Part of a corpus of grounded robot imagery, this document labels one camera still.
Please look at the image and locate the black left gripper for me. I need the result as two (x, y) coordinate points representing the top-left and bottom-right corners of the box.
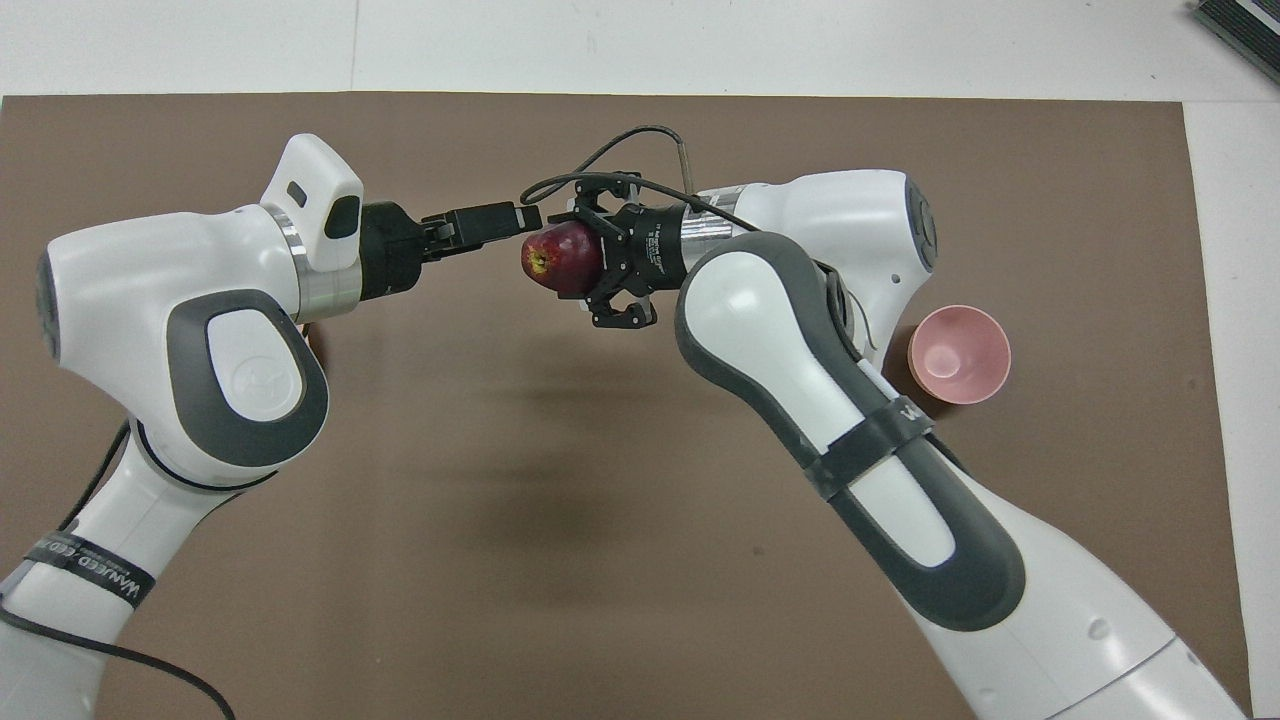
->
(360, 201), (544, 302)

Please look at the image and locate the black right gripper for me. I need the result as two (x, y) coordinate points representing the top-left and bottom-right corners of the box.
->
(551, 174), (690, 332)

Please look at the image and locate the dark red apple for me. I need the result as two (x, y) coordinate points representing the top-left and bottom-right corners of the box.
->
(520, 222), (606, 298)

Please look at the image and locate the pink bowl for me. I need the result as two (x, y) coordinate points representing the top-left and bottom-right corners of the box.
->
(908, 305), (1012, 406)

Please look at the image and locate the brown table mat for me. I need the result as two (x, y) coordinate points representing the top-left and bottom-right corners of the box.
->
(0, 92), (1253, 720)

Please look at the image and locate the black ridged device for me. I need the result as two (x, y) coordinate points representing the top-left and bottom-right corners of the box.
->
(1190, 0), (1280, 63)

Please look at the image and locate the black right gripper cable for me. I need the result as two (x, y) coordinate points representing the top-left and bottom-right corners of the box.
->
(520, 125), (763, 236)

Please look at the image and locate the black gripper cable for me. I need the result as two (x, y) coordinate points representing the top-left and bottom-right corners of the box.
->
(520, 125), (763, 236)
(0, 420), (237, 720)

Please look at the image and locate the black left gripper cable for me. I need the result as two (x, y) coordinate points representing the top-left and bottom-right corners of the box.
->
(0, 420), (237, 720)

